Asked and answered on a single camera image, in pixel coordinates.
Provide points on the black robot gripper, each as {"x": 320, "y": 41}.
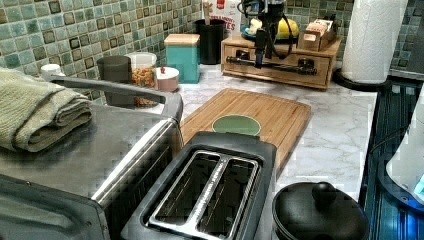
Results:
{"x": 270, "y": 13}

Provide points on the wooden drawer with black handle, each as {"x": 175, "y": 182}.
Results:
{"x": 296, "y": 69}

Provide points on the yellow fruit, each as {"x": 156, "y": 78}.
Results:
{"x": 286, "y": 28}

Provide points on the white cereal box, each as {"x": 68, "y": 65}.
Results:
{"x": 225, "y": 10}

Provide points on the wooden tea bag organizer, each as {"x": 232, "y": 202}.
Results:
{"x": 318, "y": 34}

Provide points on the black utensil holder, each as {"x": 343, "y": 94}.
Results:
{"x": 210, "y": 40}

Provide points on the black paper towel base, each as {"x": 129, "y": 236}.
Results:
{"x": 339, "y": 79}

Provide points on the bamboo cutting board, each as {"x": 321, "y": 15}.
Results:
{"x": 282, "y": 120}

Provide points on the teal canister with wooden lid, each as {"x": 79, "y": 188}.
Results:
{"x": 182, "y": 52}

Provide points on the green plate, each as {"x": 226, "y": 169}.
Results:
{"x": 235, "y": 123}

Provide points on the paper towel roll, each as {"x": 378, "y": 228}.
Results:
{"x": 372, "y": 36}

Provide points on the glass jar with candy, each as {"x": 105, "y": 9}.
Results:
{"x": 143, "y": 69}

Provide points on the dark grey canister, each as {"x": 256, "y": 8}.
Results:
{"x": 116, "y": 69}

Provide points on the black two-slot toaster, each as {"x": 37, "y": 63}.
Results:
{"x": 218, "y": 187}

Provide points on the black pot with lid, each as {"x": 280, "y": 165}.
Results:
{"x": 317, "y": 211}

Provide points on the white appliance on stove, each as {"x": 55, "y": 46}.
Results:
{"x": 406, "y": 167}

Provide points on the white jar lid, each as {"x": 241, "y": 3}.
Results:
{"x": 49, "y": 71}

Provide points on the stainless toaster oven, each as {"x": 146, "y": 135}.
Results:
{"x": 87, "y": 185}

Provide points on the folded green towel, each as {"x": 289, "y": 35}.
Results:
{"x": 34, "y": 114}

